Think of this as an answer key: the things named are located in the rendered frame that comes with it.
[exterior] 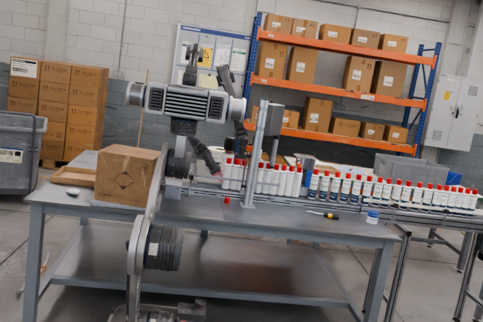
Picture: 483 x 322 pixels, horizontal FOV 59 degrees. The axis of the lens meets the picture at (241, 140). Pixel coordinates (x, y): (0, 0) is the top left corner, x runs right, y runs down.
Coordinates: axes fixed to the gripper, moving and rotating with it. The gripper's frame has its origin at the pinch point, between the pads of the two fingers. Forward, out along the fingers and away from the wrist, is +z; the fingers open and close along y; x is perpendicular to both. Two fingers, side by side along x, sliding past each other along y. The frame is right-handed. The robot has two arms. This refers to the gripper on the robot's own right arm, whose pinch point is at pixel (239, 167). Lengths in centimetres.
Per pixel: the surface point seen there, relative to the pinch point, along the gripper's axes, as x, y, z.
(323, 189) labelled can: 9, -57, 6
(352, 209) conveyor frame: 12, -78, 16
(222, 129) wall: -437, -22, 40
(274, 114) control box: 22.8, -12.5, -40.2
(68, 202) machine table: 50, 94, 18
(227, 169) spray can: 8.6, 9.0, 0.1
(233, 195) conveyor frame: 11.8, 2.7, 16.3
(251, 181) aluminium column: 22.0, -5.7, 2.7
